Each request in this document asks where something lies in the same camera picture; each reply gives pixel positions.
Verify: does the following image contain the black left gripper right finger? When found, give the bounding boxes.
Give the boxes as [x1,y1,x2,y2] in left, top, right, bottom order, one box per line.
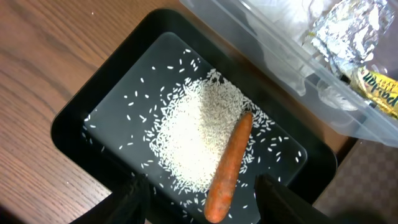
[254,174,332,224]

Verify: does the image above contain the pile of white rice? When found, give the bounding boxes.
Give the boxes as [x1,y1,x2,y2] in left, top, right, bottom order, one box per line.
[143,68,274,193]

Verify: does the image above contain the clear plastic waste bin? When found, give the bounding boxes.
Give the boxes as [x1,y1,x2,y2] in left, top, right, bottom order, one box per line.
[181,0,397,147]

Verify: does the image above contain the foil snack wrapper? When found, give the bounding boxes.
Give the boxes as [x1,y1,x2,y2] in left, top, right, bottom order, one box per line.
[308,0,395,79]

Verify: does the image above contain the yellow green snack packet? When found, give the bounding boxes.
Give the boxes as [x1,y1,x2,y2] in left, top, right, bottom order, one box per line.
[350,67,397,119]

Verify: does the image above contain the black plastic tray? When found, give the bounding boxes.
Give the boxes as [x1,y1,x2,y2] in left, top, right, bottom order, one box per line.
[51,9,338,223]

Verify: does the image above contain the orange carrot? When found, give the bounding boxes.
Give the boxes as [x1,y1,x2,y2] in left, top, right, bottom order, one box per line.
[204,111,252,223]

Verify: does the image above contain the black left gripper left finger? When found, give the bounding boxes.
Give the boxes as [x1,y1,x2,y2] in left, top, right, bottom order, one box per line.
[71,174,150,224]

